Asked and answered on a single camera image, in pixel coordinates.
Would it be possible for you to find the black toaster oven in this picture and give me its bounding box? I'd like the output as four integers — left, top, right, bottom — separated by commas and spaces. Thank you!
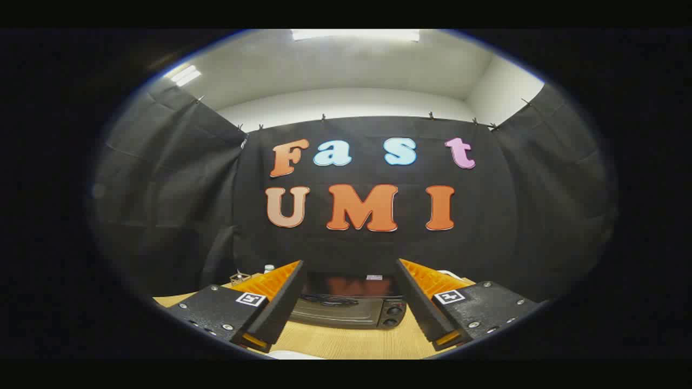
288, 272, 408, 330

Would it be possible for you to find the white plate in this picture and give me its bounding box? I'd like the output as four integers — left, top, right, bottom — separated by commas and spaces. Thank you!
268, 350, 325, 360

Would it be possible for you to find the ceiling light panel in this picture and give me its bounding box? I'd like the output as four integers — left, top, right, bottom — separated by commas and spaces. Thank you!
169, 65, 202, 88
291, 30, 421, 43

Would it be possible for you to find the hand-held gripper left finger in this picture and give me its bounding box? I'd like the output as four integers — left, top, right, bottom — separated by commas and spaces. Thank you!
165, 260, 306, 354

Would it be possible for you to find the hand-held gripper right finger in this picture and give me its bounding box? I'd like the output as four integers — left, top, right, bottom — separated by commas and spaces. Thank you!
395, 258, 541, 352

